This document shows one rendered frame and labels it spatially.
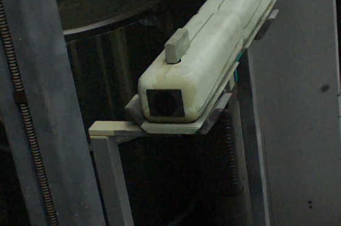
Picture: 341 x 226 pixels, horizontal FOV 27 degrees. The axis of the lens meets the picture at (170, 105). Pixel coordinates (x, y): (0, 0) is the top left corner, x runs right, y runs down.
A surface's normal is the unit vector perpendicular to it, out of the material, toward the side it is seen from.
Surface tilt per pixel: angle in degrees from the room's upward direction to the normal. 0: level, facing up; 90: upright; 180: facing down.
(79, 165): 90
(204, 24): 0
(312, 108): 90
